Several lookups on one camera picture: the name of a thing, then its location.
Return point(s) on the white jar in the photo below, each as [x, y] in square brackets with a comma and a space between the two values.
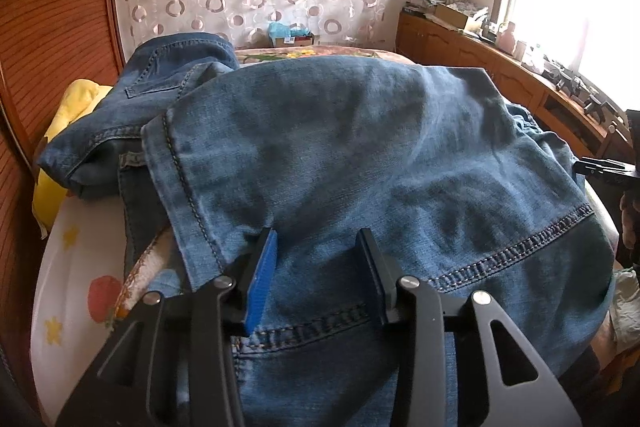
[521, 51]

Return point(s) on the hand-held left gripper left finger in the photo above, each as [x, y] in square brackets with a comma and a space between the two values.
[262, 277]

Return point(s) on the yellow plush toy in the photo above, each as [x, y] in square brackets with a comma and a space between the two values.
[80, 102]

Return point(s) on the small cardboard box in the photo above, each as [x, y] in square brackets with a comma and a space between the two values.
[295, 41]

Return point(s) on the black camera gadget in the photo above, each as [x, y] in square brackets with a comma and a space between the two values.
[597, 107]
[562, 79]

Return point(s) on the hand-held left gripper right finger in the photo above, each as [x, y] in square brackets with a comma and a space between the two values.
[372, 272]

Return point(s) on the long wooden cabinet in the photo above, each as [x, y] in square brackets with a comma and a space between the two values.
[475, 57]

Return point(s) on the flat open cardboard box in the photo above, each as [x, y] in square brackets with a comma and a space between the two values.
[455, 17]

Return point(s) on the wooden framed window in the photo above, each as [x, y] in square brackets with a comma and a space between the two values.
[575, 7]

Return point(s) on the person's right hand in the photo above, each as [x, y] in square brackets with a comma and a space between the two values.
[629, 219]

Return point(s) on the wooden slatted wardrobe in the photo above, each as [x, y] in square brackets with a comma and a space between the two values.
[50, 32]

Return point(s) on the blue denim pants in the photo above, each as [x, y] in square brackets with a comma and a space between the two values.
[350, 147]

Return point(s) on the white crumpled cloth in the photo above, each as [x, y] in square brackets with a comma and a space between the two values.
[625, 302]

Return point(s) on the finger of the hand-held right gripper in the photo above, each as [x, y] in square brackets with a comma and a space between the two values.
[600, 167]

